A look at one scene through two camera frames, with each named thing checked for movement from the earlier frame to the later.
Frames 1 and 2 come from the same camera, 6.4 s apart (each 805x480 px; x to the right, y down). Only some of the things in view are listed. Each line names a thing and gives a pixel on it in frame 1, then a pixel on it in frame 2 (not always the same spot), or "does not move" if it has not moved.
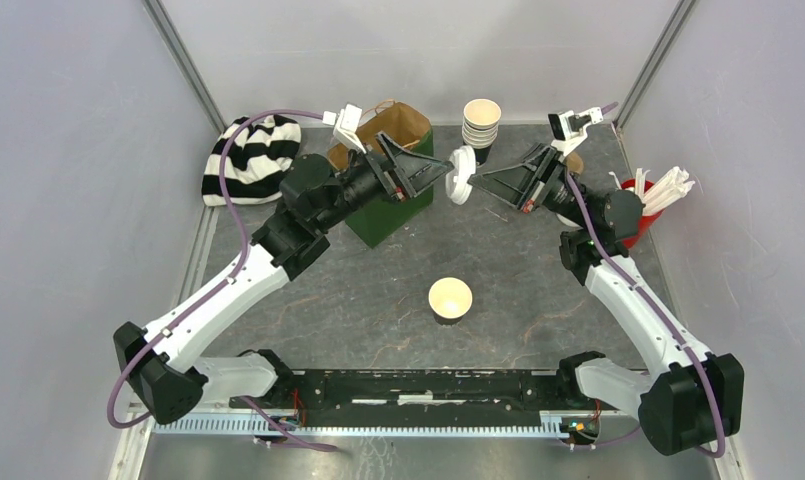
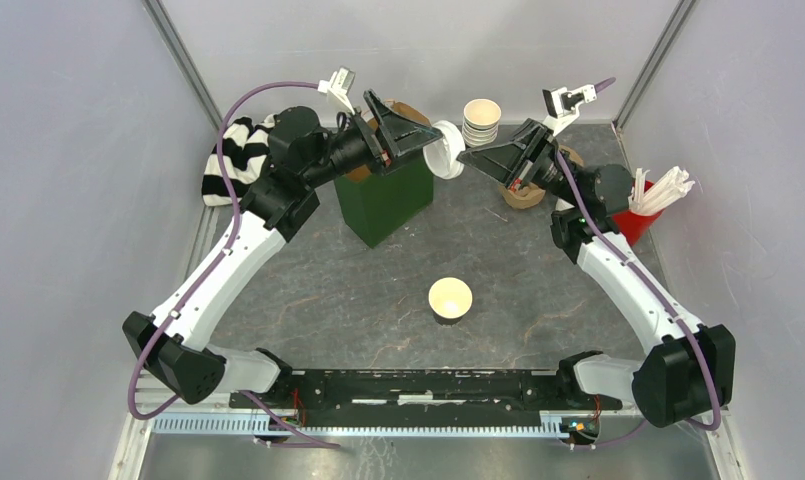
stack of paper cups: (480, 127) does not move
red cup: (647, 219) does not move
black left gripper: (416, 172) → (403, 134)
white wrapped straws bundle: (661, 194) does not move
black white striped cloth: (256, 159) does not move
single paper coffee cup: (449, 299) does not move
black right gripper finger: (540, 156) → (528, 133)
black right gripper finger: (511, 184) → (498, 161)
